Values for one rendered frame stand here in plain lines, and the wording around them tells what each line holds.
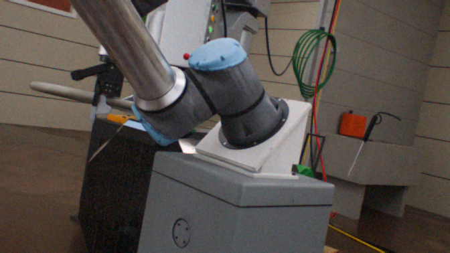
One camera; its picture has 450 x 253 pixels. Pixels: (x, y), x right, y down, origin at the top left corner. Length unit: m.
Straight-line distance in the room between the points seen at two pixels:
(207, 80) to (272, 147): 0.25
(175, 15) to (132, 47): 1.25
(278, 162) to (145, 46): 0.49
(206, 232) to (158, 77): 0.42
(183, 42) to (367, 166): 3.41
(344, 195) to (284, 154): 4.21
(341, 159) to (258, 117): 4.11
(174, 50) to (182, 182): 1.09
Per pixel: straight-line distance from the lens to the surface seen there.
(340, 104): 5.88
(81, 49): 8.82
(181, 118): 1.27
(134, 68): 1.16
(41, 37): 8.56
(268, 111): 1.36
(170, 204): 1.40
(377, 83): 6.47
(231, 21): 2.73
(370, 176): 5.45
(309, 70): 5.27
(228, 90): 1.29
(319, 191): 1.42
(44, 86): 1.69
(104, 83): 1.59
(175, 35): 2.34
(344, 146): 5.41
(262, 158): 1.30
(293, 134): 1.37
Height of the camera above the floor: 1.05
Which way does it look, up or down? 3 degrees down
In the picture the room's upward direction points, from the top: 10 degrees clockwise
